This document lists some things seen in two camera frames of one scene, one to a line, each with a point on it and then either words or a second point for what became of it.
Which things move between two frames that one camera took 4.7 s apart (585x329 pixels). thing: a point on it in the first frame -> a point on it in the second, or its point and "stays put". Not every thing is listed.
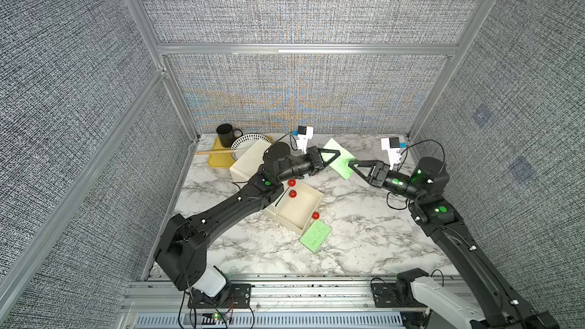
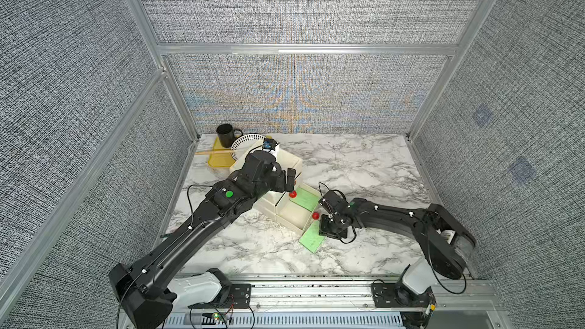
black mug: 227,135 stays put
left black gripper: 313,161 -> 281,186
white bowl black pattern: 244,143 stays put
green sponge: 341,163 -> 306,199
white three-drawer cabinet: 249,161 -> 295,209
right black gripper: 382,177 -> 323,231
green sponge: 314,237 stays put
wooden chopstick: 214,151 stays put
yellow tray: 223,160 stays put
